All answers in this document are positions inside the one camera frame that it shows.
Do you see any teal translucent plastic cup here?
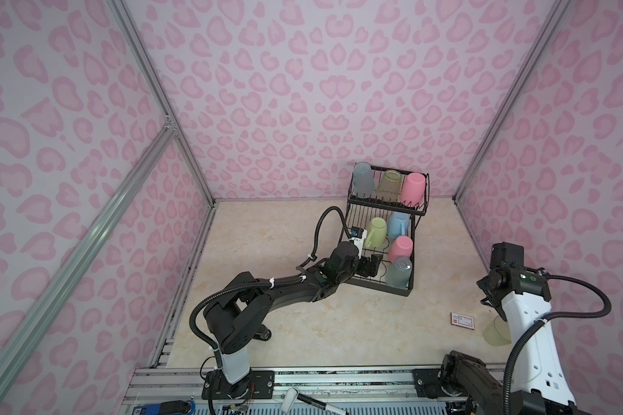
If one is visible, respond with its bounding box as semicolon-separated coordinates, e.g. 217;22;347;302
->
384;257;413;290

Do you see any pale green ceramic mug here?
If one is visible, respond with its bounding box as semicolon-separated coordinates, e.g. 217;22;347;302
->
364;217;387;249

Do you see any pink plastic cup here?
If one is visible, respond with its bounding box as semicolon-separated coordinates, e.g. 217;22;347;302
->
388;235;415;263
400;172;427;209

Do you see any pale yellow translucent cup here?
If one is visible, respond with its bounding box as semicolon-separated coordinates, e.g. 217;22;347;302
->
483;316;512;347

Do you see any light blue ceramic mug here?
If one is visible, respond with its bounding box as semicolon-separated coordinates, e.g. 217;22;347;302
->
387;212;410;240

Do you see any pale teal cup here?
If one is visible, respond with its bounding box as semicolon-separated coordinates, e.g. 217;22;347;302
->
351;162;376;199

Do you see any green translucent plastic cup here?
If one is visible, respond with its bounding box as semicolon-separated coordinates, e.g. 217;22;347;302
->
377;169;403;202

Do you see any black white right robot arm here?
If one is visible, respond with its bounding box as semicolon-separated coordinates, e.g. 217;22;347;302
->
438;262;612;414

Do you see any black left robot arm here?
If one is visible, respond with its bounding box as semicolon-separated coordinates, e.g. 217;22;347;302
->
189;241;383;386

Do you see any small red white card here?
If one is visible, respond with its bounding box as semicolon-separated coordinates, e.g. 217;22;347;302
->
450;312;476;330

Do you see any black stapler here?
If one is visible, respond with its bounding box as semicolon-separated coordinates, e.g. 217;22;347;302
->
253;324;272;342

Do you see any black marker pen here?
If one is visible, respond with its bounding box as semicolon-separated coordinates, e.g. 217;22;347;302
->
280;387;349;415

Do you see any blue black tool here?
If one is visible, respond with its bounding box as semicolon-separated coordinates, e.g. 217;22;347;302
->
131;400;196;415

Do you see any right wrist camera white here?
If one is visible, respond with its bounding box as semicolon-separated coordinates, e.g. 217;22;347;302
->
490;242;524;269

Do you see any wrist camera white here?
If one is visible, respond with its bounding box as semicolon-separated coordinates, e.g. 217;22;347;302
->
349;227;368;258
490;242;524;269

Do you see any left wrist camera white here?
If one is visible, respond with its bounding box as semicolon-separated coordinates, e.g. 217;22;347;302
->
349;227;368;258

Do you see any black wire dish rack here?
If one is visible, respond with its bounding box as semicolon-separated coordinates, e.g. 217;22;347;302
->
340;162;431;297

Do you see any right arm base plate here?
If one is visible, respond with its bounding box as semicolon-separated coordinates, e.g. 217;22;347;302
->
412;368;446;399

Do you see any aluminium front rail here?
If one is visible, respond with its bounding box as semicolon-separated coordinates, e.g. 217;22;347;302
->
116;362;567;415

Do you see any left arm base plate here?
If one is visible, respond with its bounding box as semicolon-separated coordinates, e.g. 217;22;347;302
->
202;369;275;400

